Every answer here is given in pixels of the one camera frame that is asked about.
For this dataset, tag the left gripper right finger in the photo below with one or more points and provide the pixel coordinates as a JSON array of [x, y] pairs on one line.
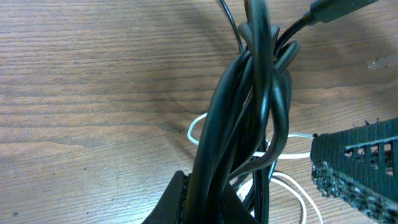
[[231, 210]]

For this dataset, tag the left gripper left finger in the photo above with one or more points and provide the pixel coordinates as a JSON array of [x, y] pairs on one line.
[[171, 205]]

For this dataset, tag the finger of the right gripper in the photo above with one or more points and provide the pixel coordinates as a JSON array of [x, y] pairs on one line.
[[359, 166]]

